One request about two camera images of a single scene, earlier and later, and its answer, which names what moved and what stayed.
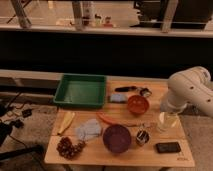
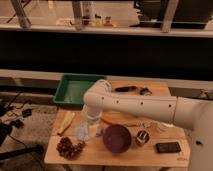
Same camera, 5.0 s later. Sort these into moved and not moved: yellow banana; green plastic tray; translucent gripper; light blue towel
Moved: translucent gripper
Not moved: light blue towel; green plastic tray; yellow banana
